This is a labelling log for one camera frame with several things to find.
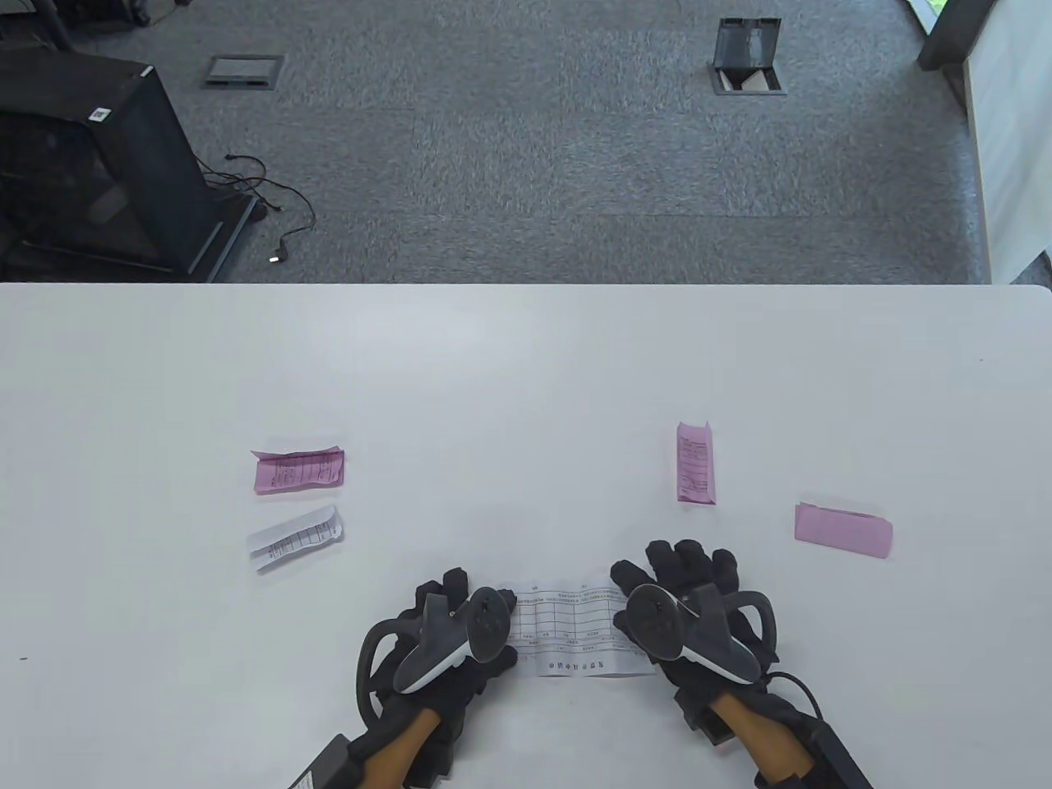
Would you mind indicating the person's left forearm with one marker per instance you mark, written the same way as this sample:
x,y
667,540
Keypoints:
x,y
403,748

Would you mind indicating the black wrist box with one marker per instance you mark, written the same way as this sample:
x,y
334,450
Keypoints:
x,y
838,760

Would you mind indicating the white paper invoice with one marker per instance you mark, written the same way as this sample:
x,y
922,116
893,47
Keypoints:
x,y
575,633
294,538

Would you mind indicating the person's left hand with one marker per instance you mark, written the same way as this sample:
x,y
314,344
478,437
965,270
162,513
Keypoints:
x,y
448,583

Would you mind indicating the black caster wheel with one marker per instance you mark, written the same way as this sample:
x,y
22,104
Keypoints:
x,y
140,11

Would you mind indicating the white partition panel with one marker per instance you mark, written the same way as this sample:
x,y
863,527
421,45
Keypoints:
x,y
1015,148

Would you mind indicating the pink paper invoice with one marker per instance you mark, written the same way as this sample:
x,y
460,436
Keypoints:
x,y
298,471
842,532
696,464

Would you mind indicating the black labelled power pack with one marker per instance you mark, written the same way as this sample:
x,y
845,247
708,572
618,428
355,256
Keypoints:
x,y
325,764

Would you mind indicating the black cabinet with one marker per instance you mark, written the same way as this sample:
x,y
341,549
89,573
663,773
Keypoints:
x,y
123,164

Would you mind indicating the open grey floor box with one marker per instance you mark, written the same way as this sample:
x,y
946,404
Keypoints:
x,y
746,45

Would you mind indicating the person's right forearm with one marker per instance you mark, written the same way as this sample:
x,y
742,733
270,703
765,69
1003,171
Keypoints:
x,y
756,731

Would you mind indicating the closed grey floor box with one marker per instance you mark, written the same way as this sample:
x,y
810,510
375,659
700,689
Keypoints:
x,y
244,71

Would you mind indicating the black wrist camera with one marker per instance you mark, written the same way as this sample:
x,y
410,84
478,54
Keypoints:
x,y
703,719
436,756

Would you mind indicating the person's right hand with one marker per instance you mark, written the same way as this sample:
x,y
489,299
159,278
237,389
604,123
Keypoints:
x,y
690,563

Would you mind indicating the dark grey pillar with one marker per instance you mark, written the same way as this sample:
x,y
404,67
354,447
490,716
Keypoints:
x,y
945,37

